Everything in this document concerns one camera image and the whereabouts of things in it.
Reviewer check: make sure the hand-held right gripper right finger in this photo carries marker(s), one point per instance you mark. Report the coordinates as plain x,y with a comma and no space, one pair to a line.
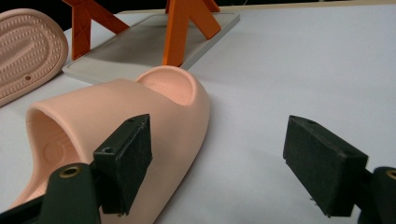
323,161

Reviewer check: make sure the white shoe rack orange legs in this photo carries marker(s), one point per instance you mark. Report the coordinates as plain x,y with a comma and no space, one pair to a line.
137,46

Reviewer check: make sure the pink rubber slipper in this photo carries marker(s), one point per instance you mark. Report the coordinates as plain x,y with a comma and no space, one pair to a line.
28,53
174,124

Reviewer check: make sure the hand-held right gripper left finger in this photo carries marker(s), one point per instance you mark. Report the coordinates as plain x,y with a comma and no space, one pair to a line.
124,161

